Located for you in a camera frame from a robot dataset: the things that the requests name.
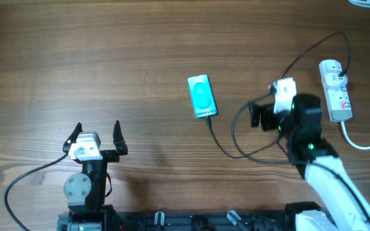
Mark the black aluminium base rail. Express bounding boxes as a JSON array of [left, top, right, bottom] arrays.
[[57, 210, 344, 231]]

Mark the white power strip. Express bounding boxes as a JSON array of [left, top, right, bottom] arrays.
[[319, 60, 353, 123]]

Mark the black camera cable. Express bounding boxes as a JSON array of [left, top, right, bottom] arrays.
[[231, 92, 370, 231], [3, 153, 70, 231]]

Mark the teal Galaxy smartphone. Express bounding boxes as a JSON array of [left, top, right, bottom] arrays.
[[187, 74, 218, 118]]

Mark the black left camera cable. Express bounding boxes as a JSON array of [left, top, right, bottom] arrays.
[[3, 153, 70, 231]]

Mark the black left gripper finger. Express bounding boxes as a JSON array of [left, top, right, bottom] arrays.
[[112, 120, 128, 155], [62, 123, 82, 153]]

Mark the white charger plug adapter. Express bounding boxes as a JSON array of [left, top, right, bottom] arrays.
[[321, 73, 348, 89]]

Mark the black charger cable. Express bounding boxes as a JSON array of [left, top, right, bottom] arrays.
[[204, 31, 352, 160]]

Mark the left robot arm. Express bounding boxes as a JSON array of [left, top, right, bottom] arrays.
[[57, 121, 128, 231]]

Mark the black right camera cable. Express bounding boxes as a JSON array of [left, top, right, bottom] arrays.
[[231, 92, 370, 231]]

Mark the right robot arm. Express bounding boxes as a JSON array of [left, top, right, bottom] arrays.
[[270, 94, 370, 230]]

